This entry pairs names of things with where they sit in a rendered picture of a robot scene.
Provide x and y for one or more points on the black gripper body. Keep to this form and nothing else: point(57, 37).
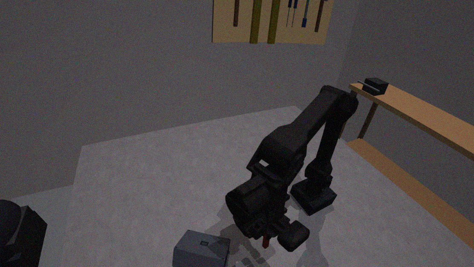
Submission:
point(291, 236)

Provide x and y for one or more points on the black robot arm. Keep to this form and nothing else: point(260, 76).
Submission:
point(284, 149)

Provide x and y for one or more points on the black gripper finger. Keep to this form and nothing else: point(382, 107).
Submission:
point(270, 233)

